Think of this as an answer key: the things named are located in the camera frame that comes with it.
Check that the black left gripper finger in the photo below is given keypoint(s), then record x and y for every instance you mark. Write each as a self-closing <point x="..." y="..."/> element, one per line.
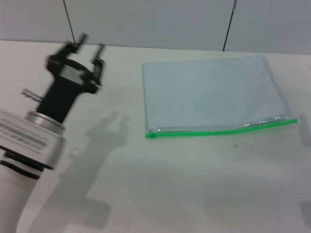
<point x="99" y="68"/>
<point x="71" y="47"/>

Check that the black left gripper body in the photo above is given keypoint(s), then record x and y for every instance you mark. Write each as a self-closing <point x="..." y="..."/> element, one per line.
<point x="63" y="92"/>

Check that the green zip slider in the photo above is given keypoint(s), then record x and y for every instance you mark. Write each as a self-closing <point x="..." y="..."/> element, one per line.
<point x="150" y="135"/>

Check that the clear green-zip document bag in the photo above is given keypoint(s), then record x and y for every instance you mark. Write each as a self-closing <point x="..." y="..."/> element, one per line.
<point x="206" y="97"/>

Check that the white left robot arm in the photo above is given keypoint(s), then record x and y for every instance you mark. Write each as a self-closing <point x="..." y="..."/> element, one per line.
<point x="14" y="194"/>

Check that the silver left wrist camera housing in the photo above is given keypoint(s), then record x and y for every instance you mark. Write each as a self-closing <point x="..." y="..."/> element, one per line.
<point x="19" y="136"/>

